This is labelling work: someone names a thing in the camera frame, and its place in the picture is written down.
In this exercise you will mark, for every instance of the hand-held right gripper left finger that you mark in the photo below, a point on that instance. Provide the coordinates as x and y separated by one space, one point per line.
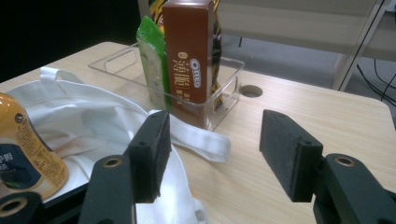
149 161

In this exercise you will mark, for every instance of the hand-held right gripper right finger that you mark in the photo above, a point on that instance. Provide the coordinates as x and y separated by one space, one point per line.
289 155

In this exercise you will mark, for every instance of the white and green tote bag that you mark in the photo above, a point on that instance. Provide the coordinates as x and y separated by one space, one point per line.
93 118

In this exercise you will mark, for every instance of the green snack packet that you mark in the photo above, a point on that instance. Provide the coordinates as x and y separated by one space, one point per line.
154 62

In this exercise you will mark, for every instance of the clear plastic container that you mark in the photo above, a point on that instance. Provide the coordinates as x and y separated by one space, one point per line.
124 62

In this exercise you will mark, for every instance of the brown cookie box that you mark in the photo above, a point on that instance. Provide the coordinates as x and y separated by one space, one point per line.
186 46

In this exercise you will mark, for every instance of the orange drink bottle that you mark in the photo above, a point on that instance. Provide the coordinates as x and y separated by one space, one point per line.
28 149

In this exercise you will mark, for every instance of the yellow and black chips bag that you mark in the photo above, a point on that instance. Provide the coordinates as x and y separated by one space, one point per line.
217 46

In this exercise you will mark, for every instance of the beige desk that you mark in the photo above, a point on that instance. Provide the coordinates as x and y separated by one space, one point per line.
295 21

